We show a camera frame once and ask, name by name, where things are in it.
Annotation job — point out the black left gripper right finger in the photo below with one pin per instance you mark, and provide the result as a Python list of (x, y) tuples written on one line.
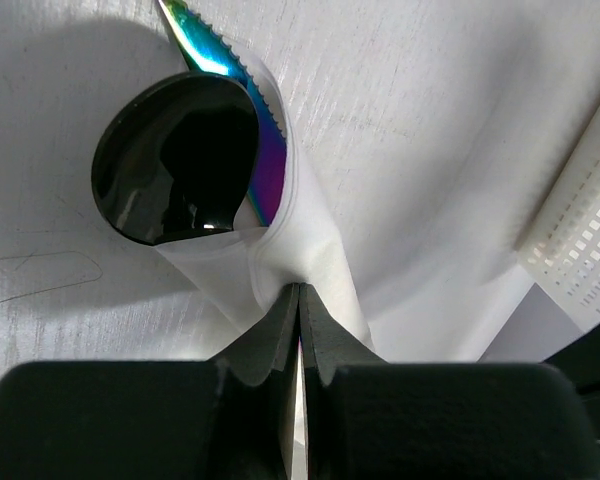
[(371, 419)]

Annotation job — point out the black metal spoon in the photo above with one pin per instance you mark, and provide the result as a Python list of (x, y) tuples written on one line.
[(176, 162)]

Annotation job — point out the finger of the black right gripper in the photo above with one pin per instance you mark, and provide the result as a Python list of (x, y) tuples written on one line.
[(580, 363)]

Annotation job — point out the iridescent rainbow steak knife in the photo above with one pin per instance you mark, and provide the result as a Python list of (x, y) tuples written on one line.
[(205, 50)]

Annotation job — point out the white perforated plastic basket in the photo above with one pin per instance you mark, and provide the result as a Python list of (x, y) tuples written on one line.
[(561, 249)]

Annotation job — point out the white paper napkin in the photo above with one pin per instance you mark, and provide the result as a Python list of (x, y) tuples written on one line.
[(242, 272)]

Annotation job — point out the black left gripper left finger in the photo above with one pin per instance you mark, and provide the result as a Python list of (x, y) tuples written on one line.
[(227, 417)]

